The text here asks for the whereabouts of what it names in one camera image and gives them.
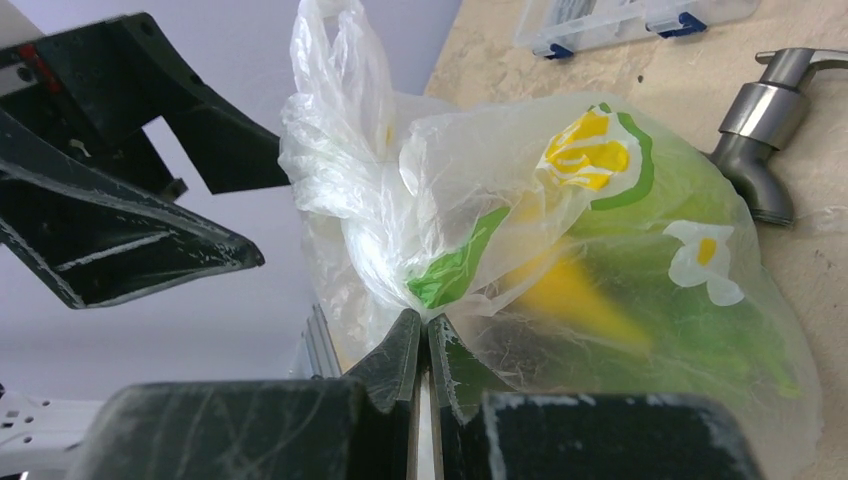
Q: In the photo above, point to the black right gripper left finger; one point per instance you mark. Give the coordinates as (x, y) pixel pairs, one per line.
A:
(389, 371)

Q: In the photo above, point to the aluminium frame rail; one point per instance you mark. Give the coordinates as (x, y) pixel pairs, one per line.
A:
(315, 356)

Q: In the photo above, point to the clear printed plastic bag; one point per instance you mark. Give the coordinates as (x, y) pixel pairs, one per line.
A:
(576, 242)

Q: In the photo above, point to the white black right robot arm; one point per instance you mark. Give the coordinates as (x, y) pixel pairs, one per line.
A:
(361, 425)

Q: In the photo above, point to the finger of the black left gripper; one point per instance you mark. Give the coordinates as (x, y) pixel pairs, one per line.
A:
(87, 93)
(97, 241)

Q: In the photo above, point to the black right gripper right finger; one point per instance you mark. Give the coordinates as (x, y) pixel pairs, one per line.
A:
(461, 379)

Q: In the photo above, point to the clear plastic screw organizer box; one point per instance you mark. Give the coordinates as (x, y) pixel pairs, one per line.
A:
(558, 29)

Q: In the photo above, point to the grey metal tap faucet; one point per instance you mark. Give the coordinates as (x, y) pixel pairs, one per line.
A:
(761, 121)

